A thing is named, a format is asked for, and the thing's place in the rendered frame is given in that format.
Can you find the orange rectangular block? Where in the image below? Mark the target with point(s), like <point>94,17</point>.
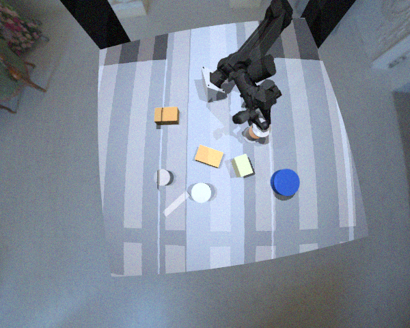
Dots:
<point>208,156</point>
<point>167,116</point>

